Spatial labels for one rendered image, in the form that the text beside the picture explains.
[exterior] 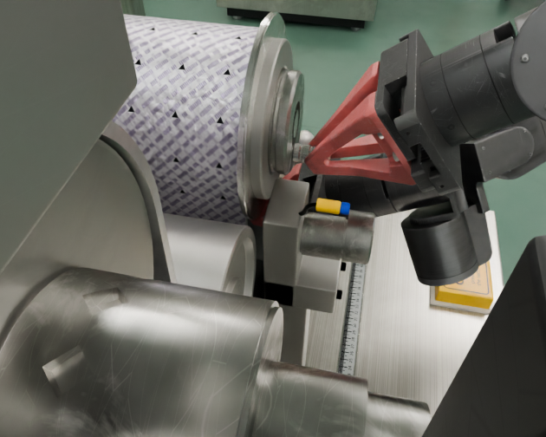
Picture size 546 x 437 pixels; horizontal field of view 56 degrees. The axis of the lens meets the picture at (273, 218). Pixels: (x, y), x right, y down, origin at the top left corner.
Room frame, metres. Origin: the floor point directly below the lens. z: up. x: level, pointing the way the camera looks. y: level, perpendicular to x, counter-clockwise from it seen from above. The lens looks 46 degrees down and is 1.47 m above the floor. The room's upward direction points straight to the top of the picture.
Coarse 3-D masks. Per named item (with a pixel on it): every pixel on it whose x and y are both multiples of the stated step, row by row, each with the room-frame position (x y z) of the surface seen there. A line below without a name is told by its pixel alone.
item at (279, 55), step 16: (272, 48) 0.31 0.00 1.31; (288, 48) 0.34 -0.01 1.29; (272, 64) 0.29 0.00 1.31; (288, 64) 0.34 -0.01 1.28; (272, 80) 0.29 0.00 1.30; (272, 96) 0.29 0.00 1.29; (256, 112) 0.27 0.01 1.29; (256, 128) 0.26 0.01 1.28; (256, 144) 0.26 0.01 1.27; (256, 160) 0.26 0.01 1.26; (256, 176) 0.25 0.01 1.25; (272, 176) 0.29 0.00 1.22; (256, 192) 0.26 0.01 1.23
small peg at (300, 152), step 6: (300, 144) 0.30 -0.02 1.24; (306, 144) 0.30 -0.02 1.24; (294, 150) 0.29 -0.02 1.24; (300, 150) 0.29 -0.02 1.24; (306, 150) 0.29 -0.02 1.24; (312, 150) 0.29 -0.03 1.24; (294, 156) 0.29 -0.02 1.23; (300, 156) 0.29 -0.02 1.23; (306, 156) 0.29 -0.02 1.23; (330, 156) 0.29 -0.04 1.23
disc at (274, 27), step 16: (272, 16) 0.33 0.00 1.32; (272, 32) 0.32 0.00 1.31; (256, 48) 0.29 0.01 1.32; (256, 64) 0.28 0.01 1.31; (256, 80) 0.28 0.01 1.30; (256, 96) 0.28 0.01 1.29; (240, 112) 0.26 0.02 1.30; (240, 128) 0.25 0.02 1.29; (240, 144) 0.25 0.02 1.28; (240, 160) 0.24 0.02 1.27; (240, 176) 0.24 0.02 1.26; (240, 192) 0.24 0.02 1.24; (256, 208) 0.27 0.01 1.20
